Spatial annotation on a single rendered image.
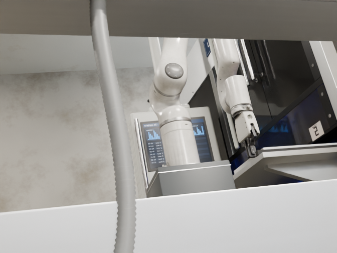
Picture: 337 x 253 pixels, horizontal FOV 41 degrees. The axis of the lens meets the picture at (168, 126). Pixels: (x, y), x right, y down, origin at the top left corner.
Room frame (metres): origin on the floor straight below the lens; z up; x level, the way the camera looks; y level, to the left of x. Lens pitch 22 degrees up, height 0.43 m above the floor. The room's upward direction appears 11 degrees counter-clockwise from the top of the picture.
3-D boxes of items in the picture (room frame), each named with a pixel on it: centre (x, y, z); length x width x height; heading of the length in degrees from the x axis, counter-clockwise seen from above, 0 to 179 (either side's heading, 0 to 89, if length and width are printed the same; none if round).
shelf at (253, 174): (1.92, -0.41, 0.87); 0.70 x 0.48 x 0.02; 21
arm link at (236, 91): (1.62, -0.29, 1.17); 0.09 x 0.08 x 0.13; 18
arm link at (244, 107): (1.61, -0.29, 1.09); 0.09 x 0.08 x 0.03; 21
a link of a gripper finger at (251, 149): (1.60, -0.30, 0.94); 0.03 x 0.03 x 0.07; 21
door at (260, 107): (2.32, -0.44, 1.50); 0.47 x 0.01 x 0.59; 21
